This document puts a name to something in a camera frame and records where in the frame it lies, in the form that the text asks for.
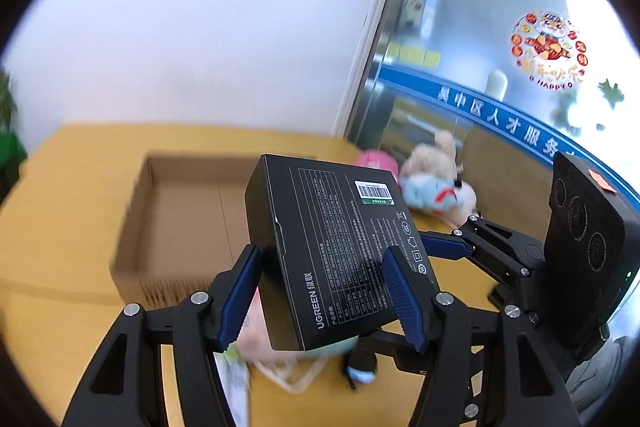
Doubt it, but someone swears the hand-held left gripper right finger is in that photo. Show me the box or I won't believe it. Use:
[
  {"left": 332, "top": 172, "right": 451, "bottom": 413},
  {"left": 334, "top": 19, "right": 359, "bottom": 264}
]
[{"left": 381, "top": 246, "right": 583, "bottom": 427}]

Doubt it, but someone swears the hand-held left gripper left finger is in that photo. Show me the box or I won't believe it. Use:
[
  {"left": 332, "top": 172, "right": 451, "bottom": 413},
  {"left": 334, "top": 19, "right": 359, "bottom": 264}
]
[{"left": 60, "top": 244, "right": 264, "bottom": 427}]

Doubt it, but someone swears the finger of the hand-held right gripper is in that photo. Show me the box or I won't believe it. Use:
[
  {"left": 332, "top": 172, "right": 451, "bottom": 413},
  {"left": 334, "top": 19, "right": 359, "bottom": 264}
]
[
  {"left": 417, "top": 214, "right": 545, "bottom": 280},
  {"left": 357, "top": 328, "right": 437, "bottom": 375}
]

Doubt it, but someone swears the brown cardboard box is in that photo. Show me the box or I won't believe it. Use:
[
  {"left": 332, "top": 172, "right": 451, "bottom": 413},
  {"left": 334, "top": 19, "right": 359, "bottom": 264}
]
[{"left": 109, "top": 151, "right": 266, "bottom": 310}]

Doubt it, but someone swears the black product box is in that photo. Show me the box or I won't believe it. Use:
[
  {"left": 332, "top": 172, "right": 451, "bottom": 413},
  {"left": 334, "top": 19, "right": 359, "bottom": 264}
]
[{"left": 244, "top": 153, "right": 442, "bottom": 352}]

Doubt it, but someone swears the yellow wooden desktop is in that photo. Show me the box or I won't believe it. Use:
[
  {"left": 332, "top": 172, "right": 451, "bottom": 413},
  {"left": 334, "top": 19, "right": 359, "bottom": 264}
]
[{"left": 0, "top": 122, "right": 557, "bottom": 427}]

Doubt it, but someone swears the small black blue object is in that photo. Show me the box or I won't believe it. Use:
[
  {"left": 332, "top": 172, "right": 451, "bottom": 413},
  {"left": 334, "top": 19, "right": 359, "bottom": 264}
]
[{"left": 342, "top": 346, "right": 377, "bottom": 391}]

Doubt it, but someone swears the blue white plush toy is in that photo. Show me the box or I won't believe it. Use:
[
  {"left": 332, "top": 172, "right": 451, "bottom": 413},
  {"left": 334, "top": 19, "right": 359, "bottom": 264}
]
[{"left": 402, "top": 174, "right": 478, "bottom": 226}]

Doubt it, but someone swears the pink teal pig plush toy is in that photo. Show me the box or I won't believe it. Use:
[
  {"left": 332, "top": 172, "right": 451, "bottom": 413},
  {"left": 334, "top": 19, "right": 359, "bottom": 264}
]
[{"left": 235, "top": 299, "right": 360, "bottom": 365}]

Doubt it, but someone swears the beige dog plush toy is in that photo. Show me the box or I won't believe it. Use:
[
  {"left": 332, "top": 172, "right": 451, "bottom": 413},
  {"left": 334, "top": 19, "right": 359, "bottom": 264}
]
[{"left": 400, "top": 130, "right": 463, "bottom": 188}]

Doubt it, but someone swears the white printed packet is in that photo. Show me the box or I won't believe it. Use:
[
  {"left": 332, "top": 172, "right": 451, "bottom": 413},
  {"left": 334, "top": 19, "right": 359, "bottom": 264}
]
[{"left": 215, "top": 346, "right": 252, "bottom": 427}]

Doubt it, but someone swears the pink bear plush toy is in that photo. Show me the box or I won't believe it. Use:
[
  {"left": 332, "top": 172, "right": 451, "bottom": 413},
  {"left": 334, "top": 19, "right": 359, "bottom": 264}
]
[{"left": 356, "top": 149, "right": 400, "bottom": 180}]

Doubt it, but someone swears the blue window banner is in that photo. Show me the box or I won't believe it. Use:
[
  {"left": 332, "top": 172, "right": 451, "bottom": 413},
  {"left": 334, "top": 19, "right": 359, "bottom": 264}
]
[{"left": 377, "top": 64, "right": 640, "bottom": 208}]

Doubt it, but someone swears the white oblong object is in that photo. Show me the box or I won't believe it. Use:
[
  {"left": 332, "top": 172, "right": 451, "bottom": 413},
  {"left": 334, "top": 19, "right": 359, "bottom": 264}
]
[{"left": 487, "top": 71, "right": 509, "bottom": 100}]

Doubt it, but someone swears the round red window sticker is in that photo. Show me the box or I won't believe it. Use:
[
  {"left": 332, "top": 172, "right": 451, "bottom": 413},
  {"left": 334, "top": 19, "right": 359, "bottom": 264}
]
[{"left": 510, "top": 10, "right": 587, "bottom": 88}]

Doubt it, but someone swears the cartoon poster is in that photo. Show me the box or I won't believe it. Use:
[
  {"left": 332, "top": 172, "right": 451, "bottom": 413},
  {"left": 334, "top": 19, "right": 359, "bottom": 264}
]
[{"left": 400, "top": 0, "right": 444, "bottom": 36}]

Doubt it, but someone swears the green potted plant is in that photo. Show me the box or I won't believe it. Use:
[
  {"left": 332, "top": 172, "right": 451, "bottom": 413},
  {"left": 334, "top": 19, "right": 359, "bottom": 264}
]
[{"left": 0, "top": 69, "right": 19, "bottom": 134}]

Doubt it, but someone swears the white cord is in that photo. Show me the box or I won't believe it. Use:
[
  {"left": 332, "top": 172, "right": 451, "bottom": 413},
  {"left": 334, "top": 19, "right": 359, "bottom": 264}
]
[{"left": 250, "top": 353, "right": 332, "bottom": 395}]

